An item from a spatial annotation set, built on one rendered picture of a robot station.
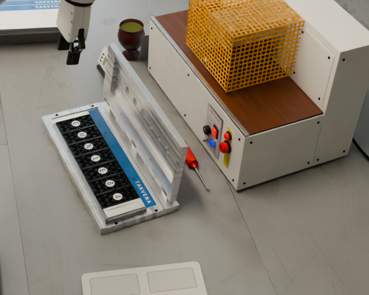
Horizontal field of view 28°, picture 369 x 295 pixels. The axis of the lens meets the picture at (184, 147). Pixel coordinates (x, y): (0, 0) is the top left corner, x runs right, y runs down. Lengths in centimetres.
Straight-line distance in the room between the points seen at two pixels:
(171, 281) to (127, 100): 53
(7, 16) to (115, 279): 99
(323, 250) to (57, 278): 63
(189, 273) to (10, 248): 42
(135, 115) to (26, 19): 57
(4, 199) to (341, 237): 83
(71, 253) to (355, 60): 81
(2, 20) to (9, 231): 77
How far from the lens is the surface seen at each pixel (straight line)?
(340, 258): 180
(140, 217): 178
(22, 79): 222
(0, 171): 194
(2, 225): 181
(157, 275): 168
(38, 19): 231
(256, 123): 179
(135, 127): 190
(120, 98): 199
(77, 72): 224
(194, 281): 168
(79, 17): 180
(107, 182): 184
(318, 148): 195
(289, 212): 186
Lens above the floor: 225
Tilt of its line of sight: 43 degrees down
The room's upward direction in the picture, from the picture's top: 5 degrees clockwise
